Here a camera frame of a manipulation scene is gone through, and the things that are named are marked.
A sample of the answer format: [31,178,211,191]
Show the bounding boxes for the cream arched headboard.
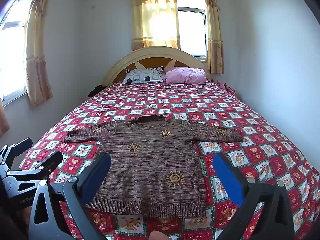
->
[103,46,213,85]

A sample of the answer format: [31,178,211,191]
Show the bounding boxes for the pink ruffled cloth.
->
[216,80,237,97]

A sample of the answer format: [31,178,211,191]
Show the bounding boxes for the person's right hand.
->
[149,231,167,240]

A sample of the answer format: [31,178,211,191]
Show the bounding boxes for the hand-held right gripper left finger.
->
[28,152,112,240]

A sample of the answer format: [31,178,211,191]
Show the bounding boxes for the orange cloth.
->
[0,102,10,138]

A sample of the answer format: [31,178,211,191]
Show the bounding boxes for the yellow curtain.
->
[201,0,224,75]
[25,0,54,108]
[131,0,180,52]

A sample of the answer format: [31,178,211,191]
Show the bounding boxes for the white patterned pillow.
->
[121,66,165,85]

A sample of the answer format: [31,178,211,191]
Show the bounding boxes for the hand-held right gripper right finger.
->
[212,152,295,240]

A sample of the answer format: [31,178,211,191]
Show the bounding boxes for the pink pillow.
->
[164,67,207,84]

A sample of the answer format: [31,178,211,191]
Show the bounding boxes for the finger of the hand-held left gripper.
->
[0,137,33,165]
[20,151,63,178]

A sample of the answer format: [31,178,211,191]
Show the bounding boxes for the brown knit sweater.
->
[64,116,244,218]

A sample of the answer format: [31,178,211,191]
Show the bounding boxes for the window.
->
[176,0,208,58]
[0,0,33,103]

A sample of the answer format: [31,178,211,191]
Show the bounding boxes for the red checkered printed bedspread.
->
[19,80,320,240]

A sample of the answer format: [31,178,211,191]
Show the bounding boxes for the black cloth item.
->
[88,85,105,97]

